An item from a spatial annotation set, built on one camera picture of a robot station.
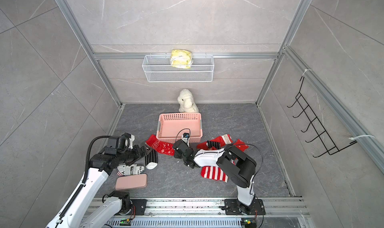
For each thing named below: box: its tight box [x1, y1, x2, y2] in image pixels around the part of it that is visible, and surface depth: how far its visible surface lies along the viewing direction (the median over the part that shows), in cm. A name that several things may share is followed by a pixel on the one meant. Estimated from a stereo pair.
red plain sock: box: [196, 134, 233, 150], surface depth 100 cm
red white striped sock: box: [200, 166, 229, 183], surface depth 85 cm
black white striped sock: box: [145, 148, 158, 170], surface depth 89 cm
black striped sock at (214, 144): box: [207, 140, 221, 150], surface depth 97 cm
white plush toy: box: [177, 88, 199, 113], surface depth 100 cm
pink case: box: [115, 174, 148, 191], surface depth 82 cm
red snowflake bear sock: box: [146, 134, 175, 156], surface depth 95 cm
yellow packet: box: [170, 49, 192, 69], surface depth 88 cm
